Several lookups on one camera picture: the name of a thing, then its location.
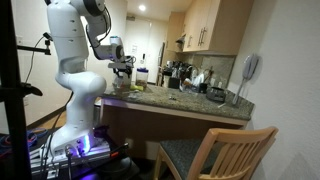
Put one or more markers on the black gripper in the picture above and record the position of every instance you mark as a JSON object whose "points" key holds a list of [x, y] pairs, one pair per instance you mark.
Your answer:
{"points": [[122, 68]]}

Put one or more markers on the white bottle with blue cap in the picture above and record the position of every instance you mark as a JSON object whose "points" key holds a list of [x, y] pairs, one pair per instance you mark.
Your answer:
{"points": [[122, 84]]}

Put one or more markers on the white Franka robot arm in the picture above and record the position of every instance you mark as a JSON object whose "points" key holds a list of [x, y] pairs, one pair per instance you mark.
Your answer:
{"points": [[80, 110]]}

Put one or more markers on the small dark counter item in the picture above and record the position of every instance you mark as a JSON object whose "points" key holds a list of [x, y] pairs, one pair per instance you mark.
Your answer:
{"points": [[172, 98]]}

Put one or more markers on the small yellow-green object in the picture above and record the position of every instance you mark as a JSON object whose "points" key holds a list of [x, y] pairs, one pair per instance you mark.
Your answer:
{"points": [[136, 88]]}

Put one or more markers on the black coffee maker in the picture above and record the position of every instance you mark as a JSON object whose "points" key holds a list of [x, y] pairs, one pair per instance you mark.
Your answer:
{"points": [[172, 80]]}

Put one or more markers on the grey range hood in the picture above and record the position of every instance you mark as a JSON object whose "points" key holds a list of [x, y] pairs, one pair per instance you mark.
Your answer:
{"points": [[180, 39]]}

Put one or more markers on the round ceiling light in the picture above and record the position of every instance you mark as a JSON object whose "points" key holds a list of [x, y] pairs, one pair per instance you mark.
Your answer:
{"points": [[142, 7]]}

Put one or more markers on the beige tall corner cabinet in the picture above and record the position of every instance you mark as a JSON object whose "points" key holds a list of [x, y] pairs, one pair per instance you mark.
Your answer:
{"points": [[175, 26]]}

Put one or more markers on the white dishes stack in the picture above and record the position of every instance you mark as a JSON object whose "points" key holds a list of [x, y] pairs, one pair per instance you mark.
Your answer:
{"points": [[198, 79]]}

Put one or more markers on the black mug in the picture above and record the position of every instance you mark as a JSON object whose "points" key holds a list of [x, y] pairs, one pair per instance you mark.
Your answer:
{"points": [[203, 88]]}

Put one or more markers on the black round pot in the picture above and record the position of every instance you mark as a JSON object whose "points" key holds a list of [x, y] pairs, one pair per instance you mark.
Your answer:
{"points": [[216, 94]]}

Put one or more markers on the wooden chair with grey seat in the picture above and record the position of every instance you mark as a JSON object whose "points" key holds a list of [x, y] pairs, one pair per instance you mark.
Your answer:
{"points": [[186, 153]]}

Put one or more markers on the black tripod pole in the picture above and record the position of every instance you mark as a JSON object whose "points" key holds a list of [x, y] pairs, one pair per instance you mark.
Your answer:
{"points": [[13, 100]]}

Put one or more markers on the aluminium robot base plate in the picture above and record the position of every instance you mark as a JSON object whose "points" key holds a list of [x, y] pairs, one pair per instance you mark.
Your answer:
{"points": [[96, 150]]}

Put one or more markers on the white wall outlet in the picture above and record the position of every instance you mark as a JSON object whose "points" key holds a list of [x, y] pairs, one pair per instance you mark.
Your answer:
{"points": [[26, 101]]}

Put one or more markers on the white wall phone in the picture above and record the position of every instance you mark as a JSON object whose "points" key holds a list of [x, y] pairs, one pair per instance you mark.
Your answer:
{"points": [[250, 66]]}

